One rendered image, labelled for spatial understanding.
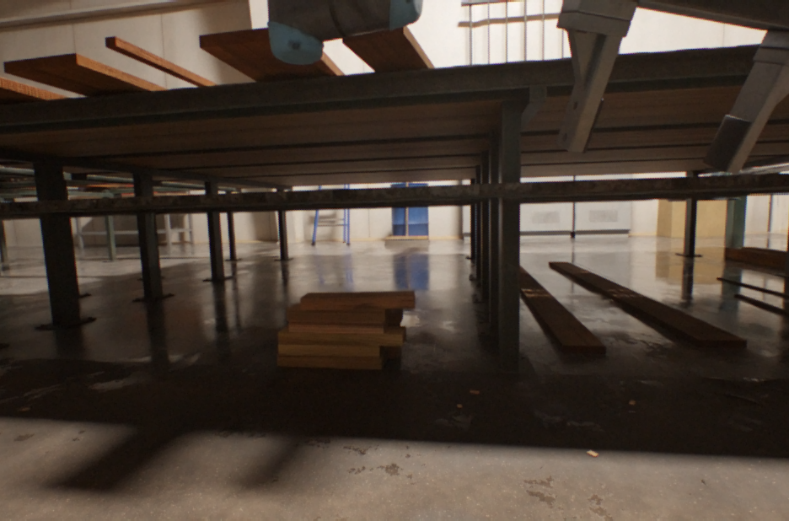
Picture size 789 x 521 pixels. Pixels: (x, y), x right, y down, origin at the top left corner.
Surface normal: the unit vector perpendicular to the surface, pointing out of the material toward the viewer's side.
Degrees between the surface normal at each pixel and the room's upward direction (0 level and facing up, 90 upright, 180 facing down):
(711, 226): 89
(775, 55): 83
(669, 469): 0
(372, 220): 92
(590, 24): 113
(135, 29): 87
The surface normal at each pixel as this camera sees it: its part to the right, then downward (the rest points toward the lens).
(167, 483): -0.03, -0.99
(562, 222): -0.14, 0.12
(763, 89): -0.99, -0.09
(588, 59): 0.06, 0.50
